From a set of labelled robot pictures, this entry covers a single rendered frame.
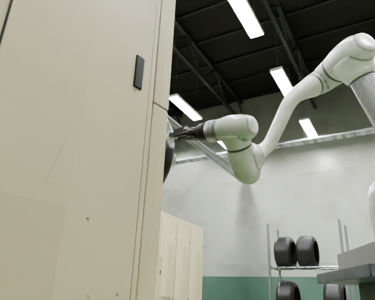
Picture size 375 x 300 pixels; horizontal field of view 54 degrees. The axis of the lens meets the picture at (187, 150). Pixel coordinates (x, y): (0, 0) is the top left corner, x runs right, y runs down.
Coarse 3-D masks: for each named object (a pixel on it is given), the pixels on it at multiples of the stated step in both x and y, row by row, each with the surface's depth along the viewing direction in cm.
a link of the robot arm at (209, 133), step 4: (208, 120) 149; (212, 120) 147; (204, 124) 148; (208, 124) 146; (212, 124) 144; (204, 128) 147; (208, 128) 145; (212, 128) 144; (204, 132) 147; (208, 132) 145; (212, 132) 144; (208, 136) 146; (212, 136) 145; (208, 140) 148; (212, 140) 147; (216, 140) 147
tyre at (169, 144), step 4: (168, 124) 173; (168, 128) 171; (168, 132) 170; (168, 140) 167; (172, 140) 170; (168, 144) 167; (172, 144) 169; (168, 148) 166; (172, 148) 169; (168, 152) 166; (172, 152) 168; (168, 156) 166; (172, 156) 168; (164, 160) 164; (168, 160) 166; (172, 160) 169; (164, 164) 164; (168, 164) 166; (164, 168) 164; (168, 168) 167; (164, 172) 165; (168, 172) 168; (164, 176) 166; (164, 180) 168
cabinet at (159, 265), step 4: (160, 260) 657; (160, 264) 655; (160, 268) 653; (160, 272) 651; (160, 276) 650; (160, 280) 648; (156, 284) 635; (160, 284) 646; (156, 288) 634; (160, 288) 645; (156, 292) 632; (160, 292) 643; (156, 296) 630
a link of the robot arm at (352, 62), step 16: (336, 48) 151; (352, 48) 143; (368, 48) 142; (336, 64) 151; (352, 64) 145; (368, 64) 144; (352, 80) 147; (368, 80) 144; (368, 96) 144; (368, 112) 145
